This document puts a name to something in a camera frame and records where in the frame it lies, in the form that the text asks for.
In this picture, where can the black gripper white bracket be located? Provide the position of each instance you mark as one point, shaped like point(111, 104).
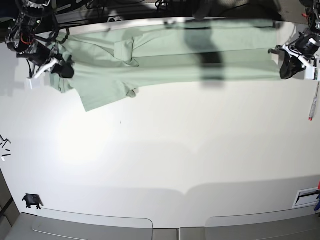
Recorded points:
point(40, 55)

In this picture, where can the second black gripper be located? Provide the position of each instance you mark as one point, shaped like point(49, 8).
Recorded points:
point(297, 55)

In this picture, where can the light green T-shirt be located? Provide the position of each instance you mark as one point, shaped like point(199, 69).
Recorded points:
point(110, 65)

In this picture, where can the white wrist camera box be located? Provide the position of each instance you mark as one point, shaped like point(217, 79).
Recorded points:
point(33, 83)
point(312, 73)

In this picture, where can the robot arm with red cable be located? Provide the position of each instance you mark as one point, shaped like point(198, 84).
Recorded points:
point(22, 34)

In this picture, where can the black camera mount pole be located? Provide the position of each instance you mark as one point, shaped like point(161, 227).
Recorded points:
point(201, 8)

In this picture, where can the black clamp bracket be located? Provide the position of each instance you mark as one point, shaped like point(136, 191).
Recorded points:
point(32, 200)

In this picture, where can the red blue tool handles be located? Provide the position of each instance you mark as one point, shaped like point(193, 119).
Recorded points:
point(317, 207)

